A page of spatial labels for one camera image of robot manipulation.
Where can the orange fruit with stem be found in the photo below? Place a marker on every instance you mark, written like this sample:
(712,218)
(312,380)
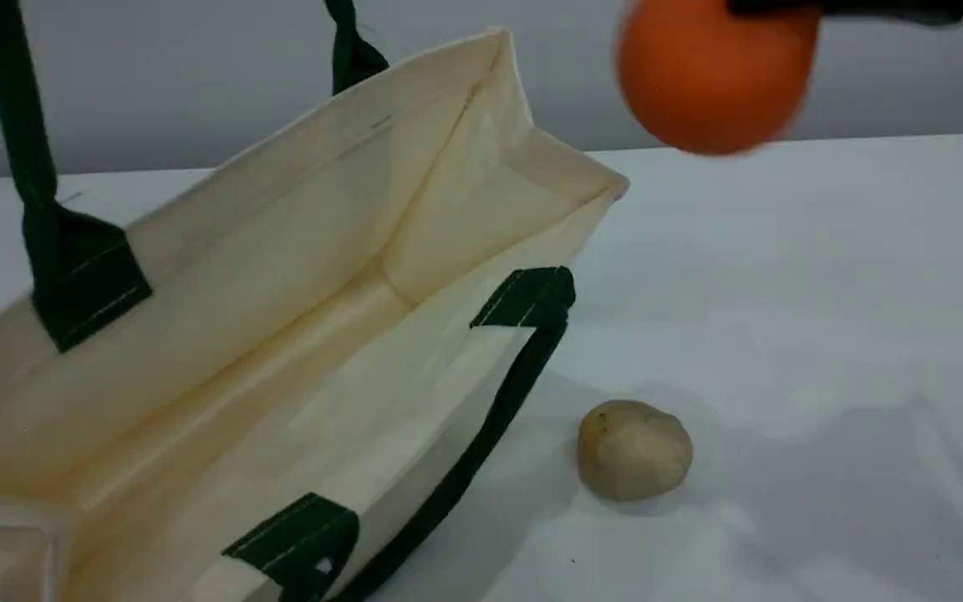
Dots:
(707,84)

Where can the beige potato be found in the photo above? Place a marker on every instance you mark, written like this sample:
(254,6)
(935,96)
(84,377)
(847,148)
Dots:
(634,451)

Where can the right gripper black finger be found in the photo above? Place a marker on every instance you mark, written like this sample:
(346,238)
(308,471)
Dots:
(866,8)

